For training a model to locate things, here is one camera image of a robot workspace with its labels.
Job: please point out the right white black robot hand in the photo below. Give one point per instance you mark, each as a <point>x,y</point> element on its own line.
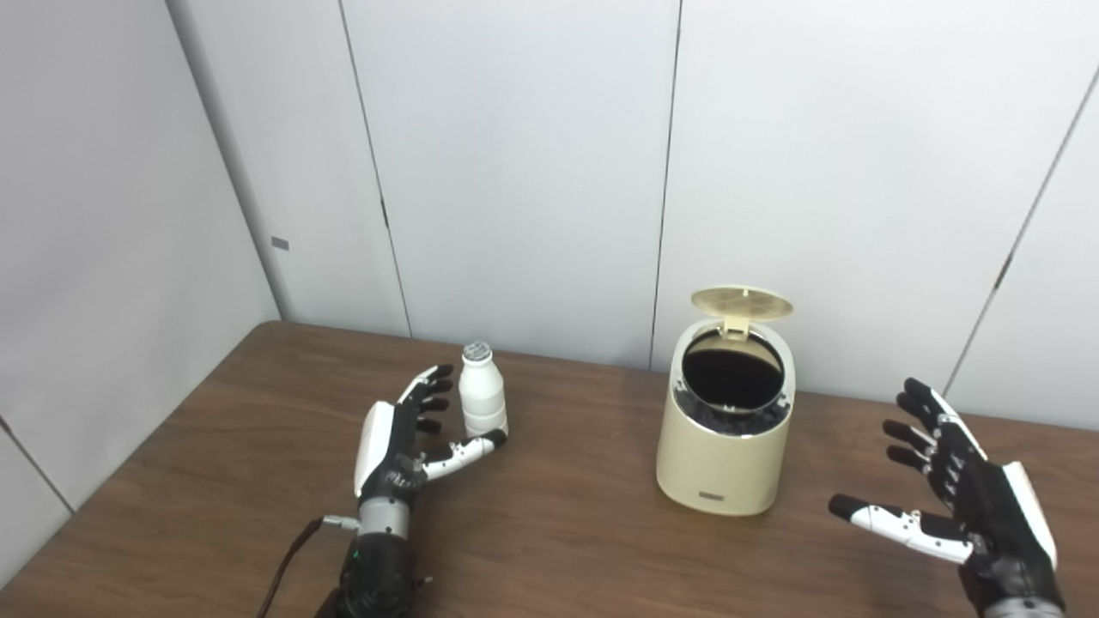
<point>996,524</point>

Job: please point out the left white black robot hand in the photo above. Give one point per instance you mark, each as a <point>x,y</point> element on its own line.
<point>386,455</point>

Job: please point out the small white plastic bottle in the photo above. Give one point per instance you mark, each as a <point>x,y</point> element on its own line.
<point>481,395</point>

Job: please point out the cream round bin lid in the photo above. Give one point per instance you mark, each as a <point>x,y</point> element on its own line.
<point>740,302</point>

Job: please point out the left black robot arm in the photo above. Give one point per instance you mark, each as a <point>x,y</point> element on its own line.
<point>378,558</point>

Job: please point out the cream-colored round bin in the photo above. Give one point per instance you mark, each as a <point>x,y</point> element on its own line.
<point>721,468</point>

